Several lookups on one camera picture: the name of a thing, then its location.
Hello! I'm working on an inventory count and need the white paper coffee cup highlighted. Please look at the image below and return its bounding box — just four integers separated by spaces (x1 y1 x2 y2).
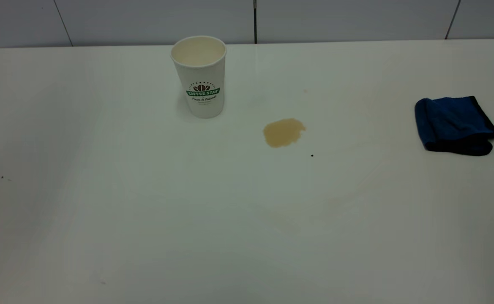
171 35 227 119

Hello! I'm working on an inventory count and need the blue microfiber cloth black trim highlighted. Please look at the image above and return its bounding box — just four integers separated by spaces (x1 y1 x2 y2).
415 96 494 157

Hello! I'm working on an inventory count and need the light brown coffee spill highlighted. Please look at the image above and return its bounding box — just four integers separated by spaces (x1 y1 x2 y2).
263 119 306 148

